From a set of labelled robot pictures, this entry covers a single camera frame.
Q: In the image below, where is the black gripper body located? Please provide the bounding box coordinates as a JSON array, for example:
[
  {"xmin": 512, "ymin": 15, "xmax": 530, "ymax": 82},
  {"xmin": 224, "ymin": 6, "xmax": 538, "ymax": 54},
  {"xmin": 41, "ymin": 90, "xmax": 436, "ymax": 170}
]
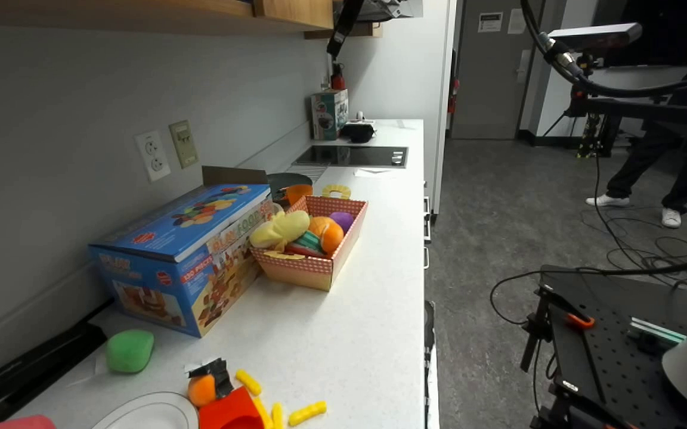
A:
[{"xmin": 339, "ymin": 0, "xmax": 368, "ymax": 33}]

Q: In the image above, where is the wooden cabinet door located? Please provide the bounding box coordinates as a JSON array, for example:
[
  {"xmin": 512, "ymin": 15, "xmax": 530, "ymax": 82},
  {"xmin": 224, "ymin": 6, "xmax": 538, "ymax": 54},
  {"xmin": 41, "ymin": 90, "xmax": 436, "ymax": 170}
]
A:
[{"xmin": 250, "ymin": 0, "xmax": 336, "ymax": 33}]

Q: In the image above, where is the white door sign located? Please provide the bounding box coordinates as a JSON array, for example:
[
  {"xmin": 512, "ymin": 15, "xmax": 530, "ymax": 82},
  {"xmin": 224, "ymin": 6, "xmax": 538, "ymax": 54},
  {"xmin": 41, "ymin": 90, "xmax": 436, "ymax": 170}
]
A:
[
  {"xmin": 506, "ymin": 6, "xmax": 530, "ymax": 36},
  {"xmin": 474, "ymin": 10, "xmax": 506, "ymax": 36}
]

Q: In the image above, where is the gray room door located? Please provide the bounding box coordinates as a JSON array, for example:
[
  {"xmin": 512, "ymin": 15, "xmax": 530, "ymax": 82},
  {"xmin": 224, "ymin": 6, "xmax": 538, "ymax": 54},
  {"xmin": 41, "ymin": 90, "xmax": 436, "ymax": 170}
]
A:
[{"xmin": 449, "ymin": 0, "xmax": 538, "ymax": 142}]

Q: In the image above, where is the wooden cabinet body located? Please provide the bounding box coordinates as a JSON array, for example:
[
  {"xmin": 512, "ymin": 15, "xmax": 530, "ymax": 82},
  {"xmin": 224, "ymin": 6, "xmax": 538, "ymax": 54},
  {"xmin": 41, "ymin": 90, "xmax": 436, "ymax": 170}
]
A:
[{"xmin": 0, "ymin": 0, "xmax": 263, "ymax": 36}]

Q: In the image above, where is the green and white box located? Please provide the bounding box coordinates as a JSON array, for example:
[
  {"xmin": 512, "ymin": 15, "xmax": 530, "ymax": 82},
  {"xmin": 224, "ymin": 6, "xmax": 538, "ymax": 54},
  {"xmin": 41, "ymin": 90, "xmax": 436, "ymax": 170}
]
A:
[{"xmin": 307, "ymin": 89, "xmax": 354, "ymax": 142}]

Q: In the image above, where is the small black bowl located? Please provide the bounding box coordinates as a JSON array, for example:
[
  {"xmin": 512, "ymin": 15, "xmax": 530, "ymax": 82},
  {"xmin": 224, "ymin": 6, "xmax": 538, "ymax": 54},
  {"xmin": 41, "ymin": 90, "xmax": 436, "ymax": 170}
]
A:
[{"xmin": 339, "ymin": 118, "xmax": 376, "ymax": 145}]

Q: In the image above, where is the black stovetop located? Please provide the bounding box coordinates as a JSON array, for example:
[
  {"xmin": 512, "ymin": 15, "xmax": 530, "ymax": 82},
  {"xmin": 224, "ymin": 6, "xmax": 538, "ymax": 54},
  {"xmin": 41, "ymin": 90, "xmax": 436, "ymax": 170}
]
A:
[{"xmin": 294, "ymin": 140, "xmax": 411, "ymax": 171}]

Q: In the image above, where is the gray plate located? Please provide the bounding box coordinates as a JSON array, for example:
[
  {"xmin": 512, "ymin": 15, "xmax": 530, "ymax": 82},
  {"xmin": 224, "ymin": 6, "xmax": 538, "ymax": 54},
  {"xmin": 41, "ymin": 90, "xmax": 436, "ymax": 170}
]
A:
[{"xmin": 268, "ymin": 171, "xmax": 315, "ymax": 192}]

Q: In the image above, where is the yellow toy slice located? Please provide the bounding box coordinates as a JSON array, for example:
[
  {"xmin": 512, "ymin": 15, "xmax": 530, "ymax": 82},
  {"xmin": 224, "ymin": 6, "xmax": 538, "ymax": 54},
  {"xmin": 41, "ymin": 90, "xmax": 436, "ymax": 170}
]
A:
[{"xmin": 321, "ymin": 183, "xmax": 356, "ymax": 203}]

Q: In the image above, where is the orange cup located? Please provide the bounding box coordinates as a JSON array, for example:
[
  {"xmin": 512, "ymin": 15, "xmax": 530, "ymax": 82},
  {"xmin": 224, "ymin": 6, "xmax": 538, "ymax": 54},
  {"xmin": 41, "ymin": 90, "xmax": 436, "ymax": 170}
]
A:
[{"xmin": 282, "ymin": 183, "xmax": 315, "ymax": 209}]

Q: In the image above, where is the brown flat board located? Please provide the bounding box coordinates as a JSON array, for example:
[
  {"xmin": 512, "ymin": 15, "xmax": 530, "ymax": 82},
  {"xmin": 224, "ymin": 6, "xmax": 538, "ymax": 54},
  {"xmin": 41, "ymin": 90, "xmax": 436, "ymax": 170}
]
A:
[{"xmin": 201, "ymin": 164, "xmax": 269, "ymax": 189}]

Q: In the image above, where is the purple toy fruit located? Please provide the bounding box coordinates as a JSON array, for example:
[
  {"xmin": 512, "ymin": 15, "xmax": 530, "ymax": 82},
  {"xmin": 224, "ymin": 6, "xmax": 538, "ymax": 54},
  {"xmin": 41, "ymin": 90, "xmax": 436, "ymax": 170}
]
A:
[{"xmin": 327, "ymin": 207, "xmax": 357, "ymax": 233}]

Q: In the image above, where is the orange yellow toy fruit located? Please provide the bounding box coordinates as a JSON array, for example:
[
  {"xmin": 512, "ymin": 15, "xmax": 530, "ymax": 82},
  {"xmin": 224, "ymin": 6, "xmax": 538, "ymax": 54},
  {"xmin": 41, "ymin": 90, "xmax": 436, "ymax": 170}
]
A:
[{"xmin": 307, "ymin": 215, "xmax": 345, "ymax": 257}]

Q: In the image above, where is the yellow toy banana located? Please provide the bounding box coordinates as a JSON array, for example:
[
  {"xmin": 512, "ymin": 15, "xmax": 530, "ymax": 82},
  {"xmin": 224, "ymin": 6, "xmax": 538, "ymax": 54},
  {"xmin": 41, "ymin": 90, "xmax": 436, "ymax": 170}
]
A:
[{"xmin": 247, "ymin": 207, "xmax": 312, "ymax": 250}]

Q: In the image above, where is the green toy vegetable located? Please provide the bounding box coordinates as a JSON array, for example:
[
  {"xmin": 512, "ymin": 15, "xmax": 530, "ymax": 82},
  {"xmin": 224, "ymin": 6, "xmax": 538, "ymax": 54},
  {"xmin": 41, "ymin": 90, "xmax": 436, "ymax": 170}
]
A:
[{"xmin": 294, "ymin": 232, "xmax": 327, "ymax": 253}]

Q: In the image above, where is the white and red toy piece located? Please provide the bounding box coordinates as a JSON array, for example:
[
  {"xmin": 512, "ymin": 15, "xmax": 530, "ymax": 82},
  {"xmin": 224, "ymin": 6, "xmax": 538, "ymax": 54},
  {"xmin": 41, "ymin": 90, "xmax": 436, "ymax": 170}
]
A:
[{"xmin": 282, "ymin": 240, "xmax": 321, "ymax": 260}]

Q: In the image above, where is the red checked cardboard basket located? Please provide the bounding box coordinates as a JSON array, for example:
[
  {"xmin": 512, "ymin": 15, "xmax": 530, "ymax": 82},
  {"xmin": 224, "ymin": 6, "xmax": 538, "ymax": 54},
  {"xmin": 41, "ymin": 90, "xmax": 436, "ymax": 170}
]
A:
[{"xmin": 247, "ymin": 192, "xmax": 369, "ymax": 294}]

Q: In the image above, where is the blue toy box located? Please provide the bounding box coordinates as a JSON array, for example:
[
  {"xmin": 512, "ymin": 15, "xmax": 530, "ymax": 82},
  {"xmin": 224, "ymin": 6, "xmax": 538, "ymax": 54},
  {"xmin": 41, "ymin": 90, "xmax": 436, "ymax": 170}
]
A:
[{"xmin": 88, "ymin": 183, "xmax": 282, "ymax": 340}]

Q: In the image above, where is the person in black clothes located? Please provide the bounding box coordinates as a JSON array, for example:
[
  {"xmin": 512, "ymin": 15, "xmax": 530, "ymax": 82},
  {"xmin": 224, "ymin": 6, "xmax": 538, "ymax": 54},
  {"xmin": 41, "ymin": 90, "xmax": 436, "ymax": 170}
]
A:
[{"xmin": 584, "ymin": 116, "xmax": 687, "ymax": 232}]

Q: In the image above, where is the black table clamp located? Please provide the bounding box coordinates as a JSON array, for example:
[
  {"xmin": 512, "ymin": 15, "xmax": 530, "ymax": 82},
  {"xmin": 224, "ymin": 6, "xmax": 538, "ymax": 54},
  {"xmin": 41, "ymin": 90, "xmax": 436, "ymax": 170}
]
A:
[{"xmin": 517, "ymin": 284, "xmax": 573, "ymax": 377}]

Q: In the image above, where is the black and orange toy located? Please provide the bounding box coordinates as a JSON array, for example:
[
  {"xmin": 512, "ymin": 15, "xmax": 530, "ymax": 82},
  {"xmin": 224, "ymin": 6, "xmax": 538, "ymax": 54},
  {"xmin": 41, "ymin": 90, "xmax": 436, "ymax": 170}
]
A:
[{"xmin": 185, "ymin": 354, "xmax": 235, "ymax": 410}]

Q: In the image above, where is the red toy fries holder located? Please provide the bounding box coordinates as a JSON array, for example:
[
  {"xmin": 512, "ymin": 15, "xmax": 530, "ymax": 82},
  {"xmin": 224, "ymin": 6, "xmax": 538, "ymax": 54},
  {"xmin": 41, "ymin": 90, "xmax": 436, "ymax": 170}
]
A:
[{"xmin": 199, "ymin": 387, "xmax": 272, "ymax": 429}]

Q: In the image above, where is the teal and white strip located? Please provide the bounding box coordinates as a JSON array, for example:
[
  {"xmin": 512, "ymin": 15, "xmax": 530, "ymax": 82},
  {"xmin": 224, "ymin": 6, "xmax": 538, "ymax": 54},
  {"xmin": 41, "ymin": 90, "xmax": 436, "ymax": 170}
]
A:
[{"xmin": 627, "ymin": 315, "xmax": 687, "ymax": 345}]

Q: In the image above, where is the black robot table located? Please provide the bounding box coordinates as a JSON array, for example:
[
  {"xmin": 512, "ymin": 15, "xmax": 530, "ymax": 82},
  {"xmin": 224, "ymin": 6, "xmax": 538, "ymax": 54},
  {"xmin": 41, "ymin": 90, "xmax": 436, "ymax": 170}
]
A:
[{"xmin": 532, "ymin": 264, "xmax": 687, "ymax": 429}]

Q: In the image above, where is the long black device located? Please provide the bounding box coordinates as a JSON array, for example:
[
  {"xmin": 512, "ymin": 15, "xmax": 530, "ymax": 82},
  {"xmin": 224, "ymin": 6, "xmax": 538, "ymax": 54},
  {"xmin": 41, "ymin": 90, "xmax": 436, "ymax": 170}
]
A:
[{"xmin": 0, "ymin": 320, "xmax": 109, "ymax": 426}]

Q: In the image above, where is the coral cloth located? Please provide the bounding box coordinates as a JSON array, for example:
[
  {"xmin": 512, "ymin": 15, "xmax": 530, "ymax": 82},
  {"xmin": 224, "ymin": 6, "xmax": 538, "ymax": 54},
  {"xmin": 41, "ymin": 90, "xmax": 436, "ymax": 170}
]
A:
[{"xmin": 0, "ymin": 412, "xmax": 57, "ymax": 429}]

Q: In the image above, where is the thick black cable hose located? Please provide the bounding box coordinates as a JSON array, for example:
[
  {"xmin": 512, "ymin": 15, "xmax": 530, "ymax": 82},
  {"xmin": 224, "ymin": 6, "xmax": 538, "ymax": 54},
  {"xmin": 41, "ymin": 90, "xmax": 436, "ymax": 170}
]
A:
[{"xmin": 517, "ymin": 0, "xmax": 592, "ymax": 82}]

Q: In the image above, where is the beige wall plate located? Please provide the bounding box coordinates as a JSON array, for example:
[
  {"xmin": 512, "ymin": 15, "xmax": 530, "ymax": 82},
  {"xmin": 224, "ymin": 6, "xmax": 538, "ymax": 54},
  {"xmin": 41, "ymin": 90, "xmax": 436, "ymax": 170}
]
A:
[{"xmin": 166, "ymin": 116, "xmax": 203, "ymax": 170}]

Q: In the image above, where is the white wall outlet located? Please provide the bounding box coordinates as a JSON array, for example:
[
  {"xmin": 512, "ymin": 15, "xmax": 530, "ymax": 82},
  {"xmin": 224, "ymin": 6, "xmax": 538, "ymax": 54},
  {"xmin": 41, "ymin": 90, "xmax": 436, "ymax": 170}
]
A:
[{"xmin": 136, "ymin": 128, "xmax": 173, "ymax": 183}]

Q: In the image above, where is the black stereo camera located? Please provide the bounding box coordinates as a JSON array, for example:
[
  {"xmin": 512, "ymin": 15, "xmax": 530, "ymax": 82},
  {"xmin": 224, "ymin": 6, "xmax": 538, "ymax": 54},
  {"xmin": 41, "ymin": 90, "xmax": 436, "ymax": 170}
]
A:
[{"xmin": 544, "ymin": 20, "xmax": 647, "ymax": 57}]

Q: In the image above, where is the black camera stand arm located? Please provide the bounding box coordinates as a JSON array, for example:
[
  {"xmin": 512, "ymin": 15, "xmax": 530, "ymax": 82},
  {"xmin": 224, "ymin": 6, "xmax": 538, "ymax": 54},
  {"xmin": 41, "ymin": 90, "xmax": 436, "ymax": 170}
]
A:
[{"xmin": 566, "ymin": 67, "xmax": 687, "ymax": 161}]

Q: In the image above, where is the orange clamp handle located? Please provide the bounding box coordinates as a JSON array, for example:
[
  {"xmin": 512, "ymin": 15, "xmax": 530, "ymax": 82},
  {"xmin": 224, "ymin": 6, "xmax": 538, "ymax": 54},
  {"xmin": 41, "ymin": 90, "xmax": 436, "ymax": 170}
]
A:
[{"xmin": 562, "ymin": 310, "xmax": 599, "ymax": 333}]

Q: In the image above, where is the black floor cable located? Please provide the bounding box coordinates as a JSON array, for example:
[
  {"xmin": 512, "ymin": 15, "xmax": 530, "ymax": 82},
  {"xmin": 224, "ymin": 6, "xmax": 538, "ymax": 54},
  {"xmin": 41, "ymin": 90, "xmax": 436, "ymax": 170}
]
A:
[{"xmin": 486, "ymin": 247, "xmax": 687, "ymax": 328}]

